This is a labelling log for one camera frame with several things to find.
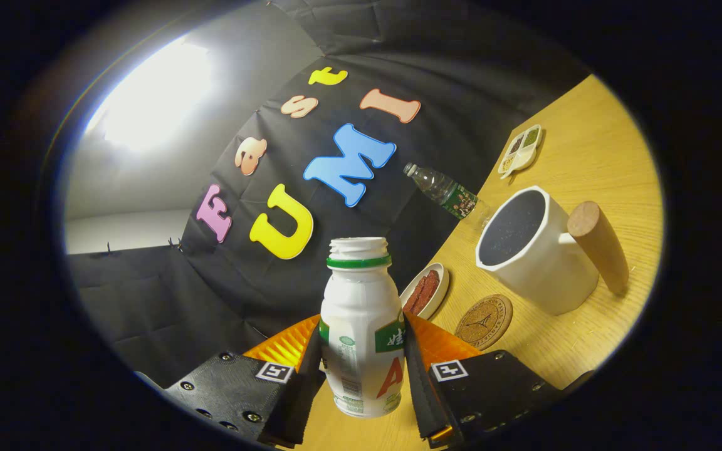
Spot round cork coaster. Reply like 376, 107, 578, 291
454, 294, 514, 350

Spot black backdrop cloth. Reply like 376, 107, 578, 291
66, 0, 594, 389

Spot clear water bottle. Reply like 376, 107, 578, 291
403, 162, 492, 227

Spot white juice bottle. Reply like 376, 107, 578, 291
319, 237, 407, 418

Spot white cup with wooden handle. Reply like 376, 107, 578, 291
475, 185, 630, 316

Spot ceiling light panel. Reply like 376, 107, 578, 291
85, 38, 214, 154

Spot red meat slices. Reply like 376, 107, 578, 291
404, 269, 441, 315

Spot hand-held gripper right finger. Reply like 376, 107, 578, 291
402, 311, 594, 448

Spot white round plate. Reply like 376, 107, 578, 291
399, 262, 451, 321

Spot white divided bean dish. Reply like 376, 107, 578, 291
498, 124, 543, 180

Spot wooden table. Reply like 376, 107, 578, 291
298, 74, 666, 451

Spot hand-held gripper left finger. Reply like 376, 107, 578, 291
135, 313, 327, 448

